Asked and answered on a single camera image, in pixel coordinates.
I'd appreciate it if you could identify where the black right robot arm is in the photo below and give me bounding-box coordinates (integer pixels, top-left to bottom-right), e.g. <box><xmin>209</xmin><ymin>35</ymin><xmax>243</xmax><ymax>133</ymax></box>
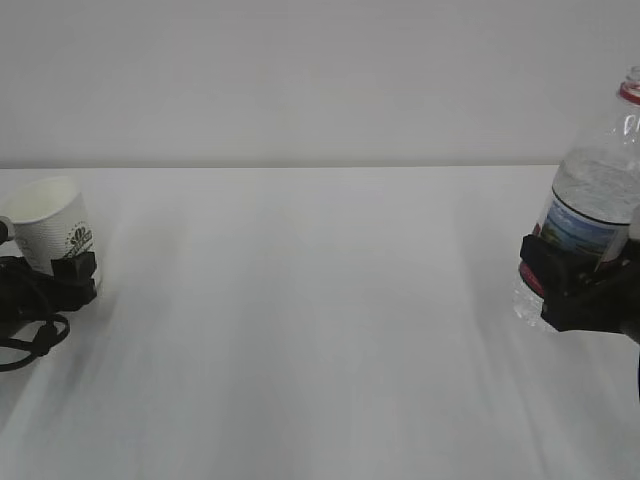
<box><xmin>520</xmin><ymin>234</ymin><xmax>639</xmax><ymax>342</ymax></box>

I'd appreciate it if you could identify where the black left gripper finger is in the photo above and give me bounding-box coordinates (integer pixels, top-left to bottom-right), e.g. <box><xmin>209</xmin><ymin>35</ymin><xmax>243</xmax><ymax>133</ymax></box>
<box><xmin>30</xmin><ymin>252</ymin><xmax>97</xmax><ymax>312</ymax></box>
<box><xmin>0</xmin><ymin>216</ymin><xmax>15</xmax><ymax>244</ymax></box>

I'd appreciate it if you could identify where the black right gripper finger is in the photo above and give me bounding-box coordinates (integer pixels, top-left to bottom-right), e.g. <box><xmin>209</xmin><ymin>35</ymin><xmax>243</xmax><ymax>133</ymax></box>
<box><xmin>520</xmin><ymin>234</ymin><xmax>639</xmax><ymax>333</ymax></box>

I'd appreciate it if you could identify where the white paper cup green logo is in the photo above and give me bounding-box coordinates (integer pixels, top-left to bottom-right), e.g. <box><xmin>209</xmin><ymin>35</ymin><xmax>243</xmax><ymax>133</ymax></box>
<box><xmin>1</xmin><ymin>176</ymin><xmax>97</xmax><ymax>275</ymax></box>

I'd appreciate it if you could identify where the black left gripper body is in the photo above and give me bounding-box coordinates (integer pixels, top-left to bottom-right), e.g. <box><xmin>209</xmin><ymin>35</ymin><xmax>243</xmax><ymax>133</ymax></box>
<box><xmin>1</xmin><ymin>256</ymin><xmax>54</xmax><ymax>338</ymax></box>

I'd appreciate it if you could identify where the clear plastic water bottle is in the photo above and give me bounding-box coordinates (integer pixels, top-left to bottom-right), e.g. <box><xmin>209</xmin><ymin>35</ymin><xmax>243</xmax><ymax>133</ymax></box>
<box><xmin>514</xmin><ymin>67</ymin><xmax>639</xmax><ymax>331</ymax></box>

